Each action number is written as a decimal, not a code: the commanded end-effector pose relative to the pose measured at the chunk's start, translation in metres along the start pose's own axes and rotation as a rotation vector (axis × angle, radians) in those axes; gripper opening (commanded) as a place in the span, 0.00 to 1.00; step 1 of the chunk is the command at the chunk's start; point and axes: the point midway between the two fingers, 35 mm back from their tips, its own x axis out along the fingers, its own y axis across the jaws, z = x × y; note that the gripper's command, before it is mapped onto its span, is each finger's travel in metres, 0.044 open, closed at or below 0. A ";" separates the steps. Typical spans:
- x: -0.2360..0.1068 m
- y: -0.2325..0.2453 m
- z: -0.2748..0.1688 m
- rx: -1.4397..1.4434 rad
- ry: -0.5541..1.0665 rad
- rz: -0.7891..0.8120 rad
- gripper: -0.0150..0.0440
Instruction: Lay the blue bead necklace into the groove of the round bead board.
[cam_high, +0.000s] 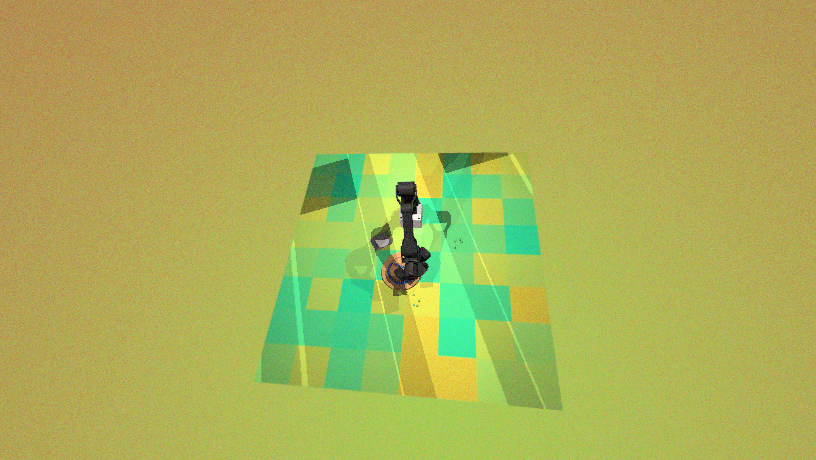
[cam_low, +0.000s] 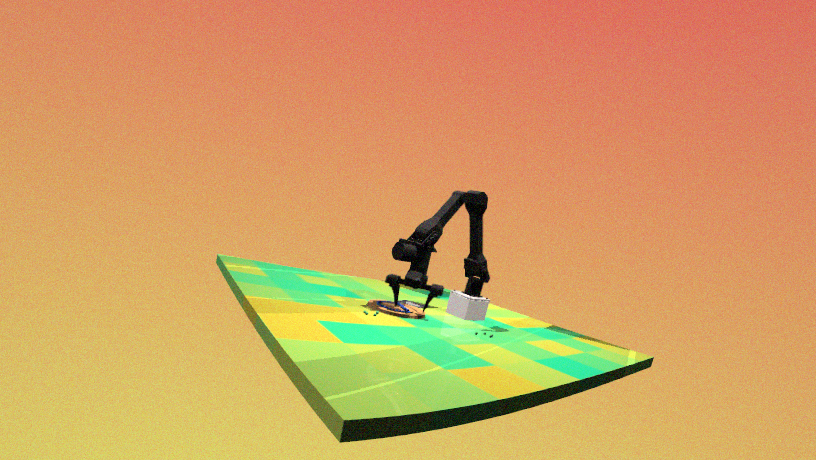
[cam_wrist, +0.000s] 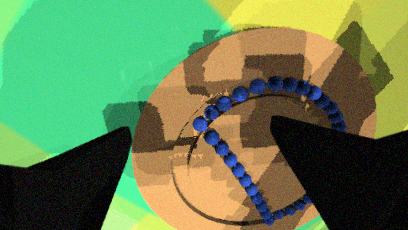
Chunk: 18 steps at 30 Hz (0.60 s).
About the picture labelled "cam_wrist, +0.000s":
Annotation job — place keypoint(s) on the tan round bead board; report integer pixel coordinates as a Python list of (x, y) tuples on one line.
[(181, 177)]

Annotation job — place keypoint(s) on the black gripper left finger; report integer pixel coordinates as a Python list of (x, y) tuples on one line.
[(70, 191)]

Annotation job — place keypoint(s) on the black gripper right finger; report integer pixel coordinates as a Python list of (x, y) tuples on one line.
[(353, 181)]

